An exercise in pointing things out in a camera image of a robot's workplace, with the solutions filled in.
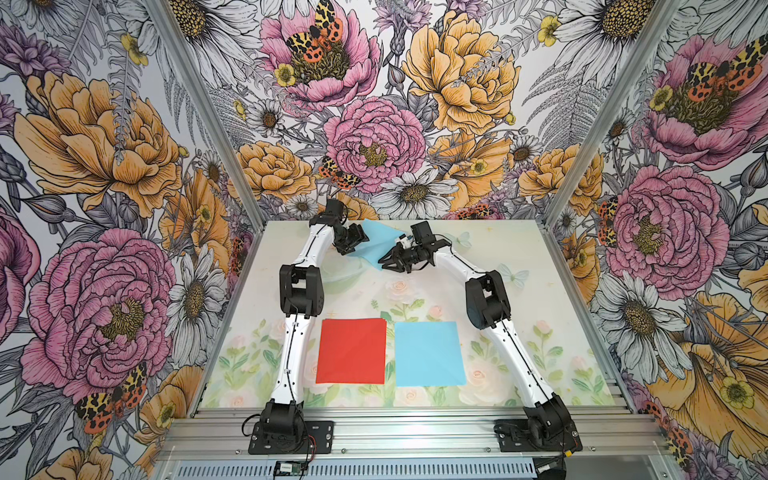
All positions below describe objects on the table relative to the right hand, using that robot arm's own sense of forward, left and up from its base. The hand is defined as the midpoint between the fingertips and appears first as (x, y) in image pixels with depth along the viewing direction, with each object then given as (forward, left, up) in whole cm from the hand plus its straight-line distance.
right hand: (382, 266), depth 106 cm
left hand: (+8, +7, 0) cm, 11 cm away
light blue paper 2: (+13, 0, 0) cm, 13 cm away
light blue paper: (-30, -13, -3) cm, 33 cm away
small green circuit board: (-57, +22, -2) cm, 61 cm away
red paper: (-29, +10, -4) cm, 30 cm away
